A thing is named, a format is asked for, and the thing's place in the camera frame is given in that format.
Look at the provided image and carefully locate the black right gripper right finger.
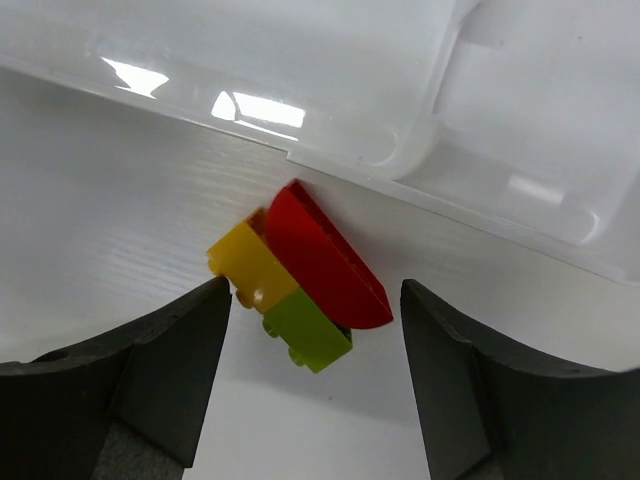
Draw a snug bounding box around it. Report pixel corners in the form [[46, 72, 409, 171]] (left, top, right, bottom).
[[400, 280, 639, 479]]

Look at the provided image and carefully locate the white divided sorting tray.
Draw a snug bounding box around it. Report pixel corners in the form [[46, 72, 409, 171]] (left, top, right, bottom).
[[1, 1, 639, 285]]

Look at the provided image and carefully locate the red yellow green lego stack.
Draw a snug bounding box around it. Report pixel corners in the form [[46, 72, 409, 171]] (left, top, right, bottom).
[[207, 180, 393, 373]]

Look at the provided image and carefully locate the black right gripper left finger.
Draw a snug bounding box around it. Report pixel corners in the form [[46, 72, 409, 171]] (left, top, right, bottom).
[[1, 277, 232, 479]]

